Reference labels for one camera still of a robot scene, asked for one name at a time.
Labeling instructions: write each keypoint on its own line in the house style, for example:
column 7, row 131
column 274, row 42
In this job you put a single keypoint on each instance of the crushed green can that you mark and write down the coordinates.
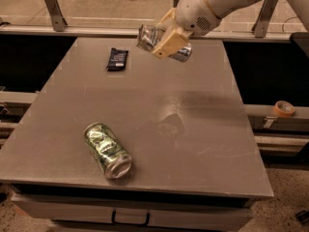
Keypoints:
column 113, row 159

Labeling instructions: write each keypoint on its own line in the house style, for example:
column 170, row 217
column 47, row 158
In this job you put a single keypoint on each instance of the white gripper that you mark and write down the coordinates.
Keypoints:
column 195, row 13

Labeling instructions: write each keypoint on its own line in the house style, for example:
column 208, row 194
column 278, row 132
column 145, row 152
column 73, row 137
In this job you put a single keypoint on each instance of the grey drawer front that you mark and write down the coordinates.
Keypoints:
column 94, row 215

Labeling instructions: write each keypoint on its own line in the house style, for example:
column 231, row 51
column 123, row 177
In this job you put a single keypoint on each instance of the orange tape roll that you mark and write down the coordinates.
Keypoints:
column 284, row 109

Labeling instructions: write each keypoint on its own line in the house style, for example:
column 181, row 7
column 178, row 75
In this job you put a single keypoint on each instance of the crushed silver redbull can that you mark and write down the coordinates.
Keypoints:
column 163, row 44

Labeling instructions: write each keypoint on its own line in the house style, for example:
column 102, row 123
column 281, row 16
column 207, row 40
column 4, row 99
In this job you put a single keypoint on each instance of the dark blue snack packet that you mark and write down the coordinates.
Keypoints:
column 117, row 60

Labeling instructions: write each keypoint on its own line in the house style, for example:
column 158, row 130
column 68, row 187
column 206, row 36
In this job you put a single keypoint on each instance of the right metal rail bracket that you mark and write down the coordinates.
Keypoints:
column 260, row 27

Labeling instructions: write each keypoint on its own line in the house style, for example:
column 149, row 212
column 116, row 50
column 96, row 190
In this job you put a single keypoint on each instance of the black drawer handle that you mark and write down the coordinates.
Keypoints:
column 130, row 217

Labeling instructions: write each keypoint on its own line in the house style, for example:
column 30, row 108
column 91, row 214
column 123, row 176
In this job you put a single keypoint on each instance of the left metal rail bracket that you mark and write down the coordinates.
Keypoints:
column 58, row 21

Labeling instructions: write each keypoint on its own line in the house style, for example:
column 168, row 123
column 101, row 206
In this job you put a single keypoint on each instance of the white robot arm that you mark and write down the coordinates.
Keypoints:
column 226, row 7

